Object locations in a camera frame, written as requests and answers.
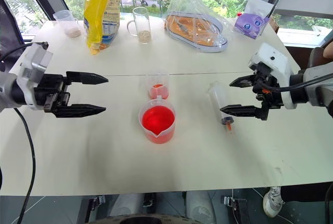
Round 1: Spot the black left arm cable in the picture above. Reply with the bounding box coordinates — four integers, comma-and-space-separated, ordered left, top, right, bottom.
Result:
0, 41, 49, 224

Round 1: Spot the person's leg in black trousers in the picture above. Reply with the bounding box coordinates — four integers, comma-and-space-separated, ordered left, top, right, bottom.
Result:
279, 181, 333, 204

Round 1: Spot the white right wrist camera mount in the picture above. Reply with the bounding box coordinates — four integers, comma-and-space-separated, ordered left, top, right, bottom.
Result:
247, 43, 298, 110

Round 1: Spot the purple and white pouch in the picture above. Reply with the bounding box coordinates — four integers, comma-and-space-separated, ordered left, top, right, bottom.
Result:
233, 0, 274, 40

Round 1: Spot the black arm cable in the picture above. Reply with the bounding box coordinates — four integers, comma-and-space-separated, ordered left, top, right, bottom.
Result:
260, 72, 333, 94
0, 41, 49, 224

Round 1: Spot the white sneaker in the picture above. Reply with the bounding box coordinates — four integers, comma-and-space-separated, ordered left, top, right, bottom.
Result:
262, 186, 286, 218

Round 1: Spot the small measuring cup with grains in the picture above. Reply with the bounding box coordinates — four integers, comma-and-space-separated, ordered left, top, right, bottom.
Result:
53, 9, 82, 38

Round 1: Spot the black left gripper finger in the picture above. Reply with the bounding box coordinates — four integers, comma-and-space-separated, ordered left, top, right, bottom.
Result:
53, 103, 107, 119
66, 71, 109, 86

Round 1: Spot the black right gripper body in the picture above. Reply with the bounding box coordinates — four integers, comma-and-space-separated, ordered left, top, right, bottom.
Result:
251, 62, 285, 121

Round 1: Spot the beaker with red liquid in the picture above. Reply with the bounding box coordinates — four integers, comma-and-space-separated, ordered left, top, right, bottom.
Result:
138, 98, 176, 145

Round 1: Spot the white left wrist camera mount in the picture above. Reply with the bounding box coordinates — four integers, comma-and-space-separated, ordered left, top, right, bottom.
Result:
16, 42, 54, 111

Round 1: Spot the clear bag with orange contents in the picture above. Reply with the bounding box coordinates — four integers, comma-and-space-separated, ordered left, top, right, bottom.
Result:
164, 0, 230, 54

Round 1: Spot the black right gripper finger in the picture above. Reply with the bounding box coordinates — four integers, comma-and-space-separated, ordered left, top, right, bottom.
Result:
219, 104, 262, 120
229, 75, 258, 88

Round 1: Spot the black table leg clamp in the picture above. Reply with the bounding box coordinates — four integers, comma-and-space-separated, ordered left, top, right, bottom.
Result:
84, 194, 107, 212
221, 194, 248, 224

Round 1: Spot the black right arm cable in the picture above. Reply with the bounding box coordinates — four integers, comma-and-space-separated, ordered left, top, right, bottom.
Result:
260, 72, 333, 94

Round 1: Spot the yellow snack bag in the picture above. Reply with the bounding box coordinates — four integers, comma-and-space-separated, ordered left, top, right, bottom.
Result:
83, 0, 123, 56

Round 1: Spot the clear plastic syringe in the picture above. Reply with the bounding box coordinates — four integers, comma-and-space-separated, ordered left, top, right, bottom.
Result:
207, 81, 235, 133

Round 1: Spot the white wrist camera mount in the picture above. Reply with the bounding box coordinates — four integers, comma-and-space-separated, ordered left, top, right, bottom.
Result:
247, 43, 298, 110
16, 42, 54, 111

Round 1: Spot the clear glass mug with beans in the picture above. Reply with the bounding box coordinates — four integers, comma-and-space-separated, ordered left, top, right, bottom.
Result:
126, 6, 152, 44

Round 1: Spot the small clear plastic cup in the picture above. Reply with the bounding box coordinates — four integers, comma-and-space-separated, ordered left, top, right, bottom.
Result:
146, 72, 171, 101

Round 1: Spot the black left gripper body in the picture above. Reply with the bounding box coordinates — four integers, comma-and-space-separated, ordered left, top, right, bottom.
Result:
33, 74, 72, 113

